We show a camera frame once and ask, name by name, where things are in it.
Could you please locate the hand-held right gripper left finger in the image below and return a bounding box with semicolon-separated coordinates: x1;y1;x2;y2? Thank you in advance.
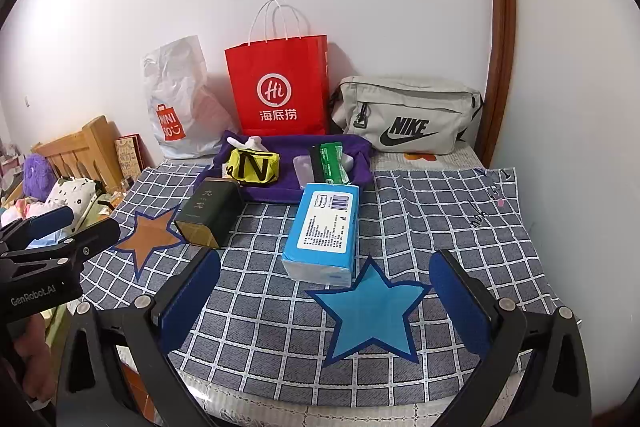
55;247;236;427

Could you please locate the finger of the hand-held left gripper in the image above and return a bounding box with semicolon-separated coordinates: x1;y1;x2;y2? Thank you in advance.
0;218;122;278
0;206;75;248

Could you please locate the person's left hand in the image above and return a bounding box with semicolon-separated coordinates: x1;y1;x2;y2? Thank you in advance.
10;312;56;393

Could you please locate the dark green tin box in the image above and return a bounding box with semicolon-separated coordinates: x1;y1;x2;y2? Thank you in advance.
174;178;244;249

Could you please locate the blue star marker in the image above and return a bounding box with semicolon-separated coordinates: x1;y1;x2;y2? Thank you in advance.
306;255;433;364

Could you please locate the white plastic shopping bag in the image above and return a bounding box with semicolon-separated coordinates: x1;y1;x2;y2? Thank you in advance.
141;35;236;159

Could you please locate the wooden headboard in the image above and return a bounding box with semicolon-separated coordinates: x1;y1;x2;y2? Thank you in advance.
32;116;123;192

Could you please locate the yellow pouch with black band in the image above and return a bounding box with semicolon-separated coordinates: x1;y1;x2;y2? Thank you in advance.
224;148;281;185

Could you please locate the pink cloth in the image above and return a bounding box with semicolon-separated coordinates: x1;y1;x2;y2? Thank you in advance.
0;197;51;228

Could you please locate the book against wall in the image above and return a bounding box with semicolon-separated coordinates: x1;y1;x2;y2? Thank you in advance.
114;134;146;172

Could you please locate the purple plush toy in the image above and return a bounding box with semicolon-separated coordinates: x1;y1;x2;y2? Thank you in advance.
22;153;58;202

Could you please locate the grey waist bag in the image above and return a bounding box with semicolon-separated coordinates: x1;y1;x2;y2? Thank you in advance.
330;76;486;154

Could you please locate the blue tissue pack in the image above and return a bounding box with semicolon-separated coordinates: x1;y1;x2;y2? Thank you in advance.
281;183;361;288

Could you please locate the wooden door frame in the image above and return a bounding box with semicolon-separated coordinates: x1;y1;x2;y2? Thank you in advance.
480;0;517;168

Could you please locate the white floral pillow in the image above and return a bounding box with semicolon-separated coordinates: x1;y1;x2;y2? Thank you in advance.
45;177;98;218

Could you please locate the green blanket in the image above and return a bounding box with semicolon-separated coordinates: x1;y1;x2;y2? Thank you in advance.
80;192;116;218

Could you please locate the red paper bag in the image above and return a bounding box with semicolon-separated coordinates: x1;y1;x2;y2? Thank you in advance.
224;0;331;136

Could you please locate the dark green packet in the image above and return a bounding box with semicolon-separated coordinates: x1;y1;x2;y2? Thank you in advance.
319;142;353;186

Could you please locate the purple fabric tray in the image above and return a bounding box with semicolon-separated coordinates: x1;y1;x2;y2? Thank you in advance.
194;130;375;205

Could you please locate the orange star marker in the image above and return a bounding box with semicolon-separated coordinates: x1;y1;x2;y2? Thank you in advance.
111;205;187;283

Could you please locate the grey checked cloth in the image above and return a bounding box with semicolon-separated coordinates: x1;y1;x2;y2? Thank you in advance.
75;162;581;408

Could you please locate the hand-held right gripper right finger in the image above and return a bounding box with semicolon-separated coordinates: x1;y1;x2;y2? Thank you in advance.
429;249;593;427

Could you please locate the white patterned undercloth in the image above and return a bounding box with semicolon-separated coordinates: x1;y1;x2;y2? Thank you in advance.
135;146;541;427

